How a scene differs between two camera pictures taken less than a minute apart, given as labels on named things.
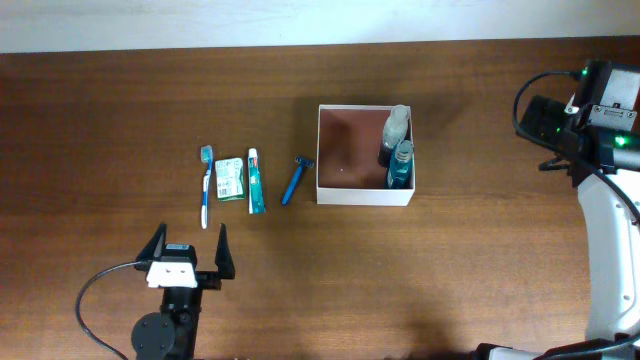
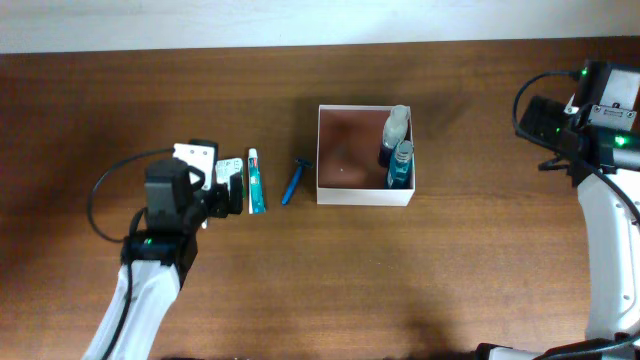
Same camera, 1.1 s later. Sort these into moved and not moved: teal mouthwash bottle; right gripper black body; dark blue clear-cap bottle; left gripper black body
Moved: left gripper black body
Not moved: teal mouthwash bottle; dark blue clear-cap bottle; right gripper black body
